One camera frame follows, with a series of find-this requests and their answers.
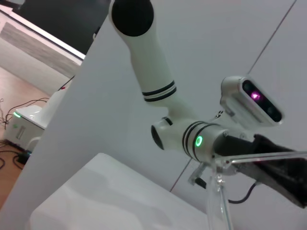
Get large black wall screen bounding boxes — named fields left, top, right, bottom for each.
left=13, top=0, right=116, bottom=56

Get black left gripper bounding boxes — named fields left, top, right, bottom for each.
left=213, top=134, right=307, bottom=209

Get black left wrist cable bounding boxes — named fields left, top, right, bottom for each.
left=188, top=162, right=262, bottom=204

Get black floor power strip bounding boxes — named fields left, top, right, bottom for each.
left=16, top=153, right=32, bottom=165

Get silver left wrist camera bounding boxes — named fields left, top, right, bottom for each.
left=220, top=75, right=285, bottom=127

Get clear white glasses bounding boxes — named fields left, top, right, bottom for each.
left=208, top=150, right=307, bottom=230

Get thin black floor cable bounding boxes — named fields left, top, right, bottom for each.
left=0, top=97, right=51, bottom=125

